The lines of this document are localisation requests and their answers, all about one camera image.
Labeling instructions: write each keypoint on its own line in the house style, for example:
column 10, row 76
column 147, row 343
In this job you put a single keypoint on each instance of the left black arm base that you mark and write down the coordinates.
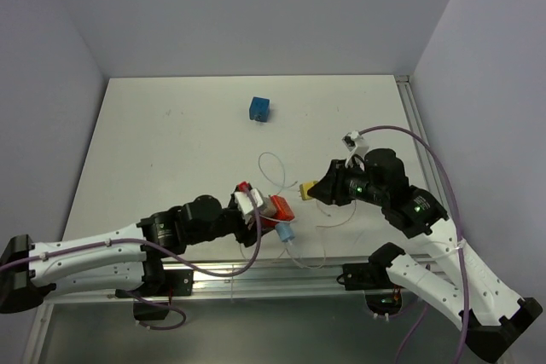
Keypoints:
column 177, row 283

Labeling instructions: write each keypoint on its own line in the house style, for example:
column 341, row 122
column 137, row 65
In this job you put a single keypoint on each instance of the light blue plug charger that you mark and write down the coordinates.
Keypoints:
column 285, row 233

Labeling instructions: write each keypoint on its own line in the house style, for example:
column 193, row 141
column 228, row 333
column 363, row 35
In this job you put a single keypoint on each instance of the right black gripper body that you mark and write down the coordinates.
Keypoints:
column 347, row 183

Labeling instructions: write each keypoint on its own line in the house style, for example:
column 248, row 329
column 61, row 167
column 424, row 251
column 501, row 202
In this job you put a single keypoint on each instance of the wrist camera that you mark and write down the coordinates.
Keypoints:
column 248, row 199
column 356, row 146

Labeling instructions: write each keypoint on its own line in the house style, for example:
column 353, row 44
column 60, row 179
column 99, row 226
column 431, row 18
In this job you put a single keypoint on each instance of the aluminium rail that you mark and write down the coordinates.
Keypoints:
column 428, row 166
column 279, row 278

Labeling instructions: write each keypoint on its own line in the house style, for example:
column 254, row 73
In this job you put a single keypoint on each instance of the blue cube socket adapter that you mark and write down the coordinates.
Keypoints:
column 259, row 110

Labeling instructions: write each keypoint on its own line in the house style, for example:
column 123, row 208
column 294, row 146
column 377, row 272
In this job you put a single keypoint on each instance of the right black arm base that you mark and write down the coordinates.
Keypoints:
column 383, row 299

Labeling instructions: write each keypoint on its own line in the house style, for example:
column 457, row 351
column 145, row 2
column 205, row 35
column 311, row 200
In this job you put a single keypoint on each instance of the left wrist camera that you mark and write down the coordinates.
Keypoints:
column 248, row 199

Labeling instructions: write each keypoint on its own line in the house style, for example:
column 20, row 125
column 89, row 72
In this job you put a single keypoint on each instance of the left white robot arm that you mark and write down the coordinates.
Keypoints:
column 130, row 258

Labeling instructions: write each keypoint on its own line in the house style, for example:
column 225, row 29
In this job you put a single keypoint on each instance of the aluminium right side rail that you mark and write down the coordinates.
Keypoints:
column 428, row 166

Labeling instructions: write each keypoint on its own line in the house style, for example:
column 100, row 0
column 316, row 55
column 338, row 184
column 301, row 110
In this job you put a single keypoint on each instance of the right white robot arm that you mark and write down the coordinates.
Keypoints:
column 471, row 296

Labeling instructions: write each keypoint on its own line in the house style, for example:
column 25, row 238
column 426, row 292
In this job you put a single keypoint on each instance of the yellow plug adapter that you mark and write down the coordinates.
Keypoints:
column 304, row 189

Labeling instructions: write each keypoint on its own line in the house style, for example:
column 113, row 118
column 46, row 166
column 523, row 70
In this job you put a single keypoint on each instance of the aluminium front rail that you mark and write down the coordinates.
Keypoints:
column 279, row 278

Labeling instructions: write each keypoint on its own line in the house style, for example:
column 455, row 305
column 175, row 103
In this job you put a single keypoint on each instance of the red cube socket adapter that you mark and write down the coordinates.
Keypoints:
column 284, row 212

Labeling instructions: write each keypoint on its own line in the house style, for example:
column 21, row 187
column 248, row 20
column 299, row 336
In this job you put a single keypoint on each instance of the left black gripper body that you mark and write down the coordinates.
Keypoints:
column 229, row 222

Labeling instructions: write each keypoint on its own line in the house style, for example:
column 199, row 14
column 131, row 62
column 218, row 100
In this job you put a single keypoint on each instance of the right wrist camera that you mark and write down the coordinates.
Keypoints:
column 356, row 146

